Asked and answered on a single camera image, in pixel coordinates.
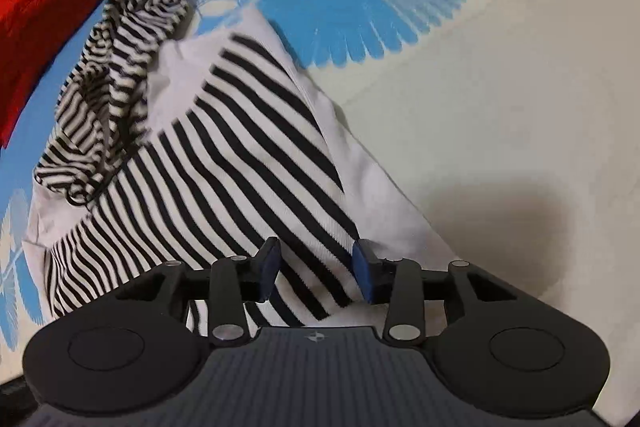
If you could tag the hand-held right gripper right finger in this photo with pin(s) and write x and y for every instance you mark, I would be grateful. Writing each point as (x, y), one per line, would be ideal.
(362, 271)

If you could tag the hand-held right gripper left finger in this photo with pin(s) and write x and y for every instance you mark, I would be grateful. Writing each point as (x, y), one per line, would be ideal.
(269, 268)

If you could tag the black white striped shirt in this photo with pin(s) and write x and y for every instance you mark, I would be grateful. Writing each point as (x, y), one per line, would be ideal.
(225, 157)

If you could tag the blue white printed blanket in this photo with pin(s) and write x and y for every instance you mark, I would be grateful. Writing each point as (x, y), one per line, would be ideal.
(450, 57)

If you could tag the red cloth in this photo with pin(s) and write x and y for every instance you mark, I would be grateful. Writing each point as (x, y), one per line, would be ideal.
(45, 22)

